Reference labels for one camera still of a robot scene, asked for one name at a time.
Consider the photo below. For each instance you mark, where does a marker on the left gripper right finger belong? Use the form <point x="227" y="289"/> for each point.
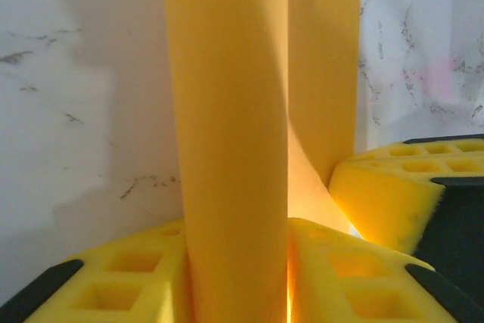
<point x="340" y="292"/>

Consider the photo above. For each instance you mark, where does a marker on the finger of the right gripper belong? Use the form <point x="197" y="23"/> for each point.
<point x="378" y="202"/>
<point x="419" y="148"/>

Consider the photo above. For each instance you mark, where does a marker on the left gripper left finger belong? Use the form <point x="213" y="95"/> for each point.
<point x="113" y="285"/>

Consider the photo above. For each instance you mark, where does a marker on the yellow paper sheet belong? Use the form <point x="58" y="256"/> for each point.
<point x="227" y="111"/>

